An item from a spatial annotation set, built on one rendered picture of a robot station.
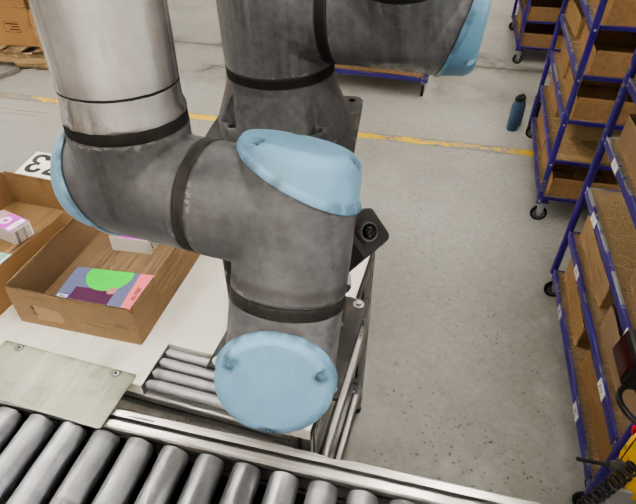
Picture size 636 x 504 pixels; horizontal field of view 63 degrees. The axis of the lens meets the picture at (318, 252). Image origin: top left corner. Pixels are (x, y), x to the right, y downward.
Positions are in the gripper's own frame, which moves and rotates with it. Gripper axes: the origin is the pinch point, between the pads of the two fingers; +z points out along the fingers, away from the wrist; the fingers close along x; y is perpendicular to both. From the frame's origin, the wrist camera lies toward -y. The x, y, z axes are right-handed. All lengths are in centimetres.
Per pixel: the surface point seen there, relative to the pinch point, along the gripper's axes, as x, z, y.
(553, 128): 66, 210, -88
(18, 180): -42, 63, 71
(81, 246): -19, 47, 59
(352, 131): -8.3, 8.4, -10.8
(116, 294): -6, 31, 50
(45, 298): -14, 22, 57
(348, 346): 27.4, 22.8, 13.3
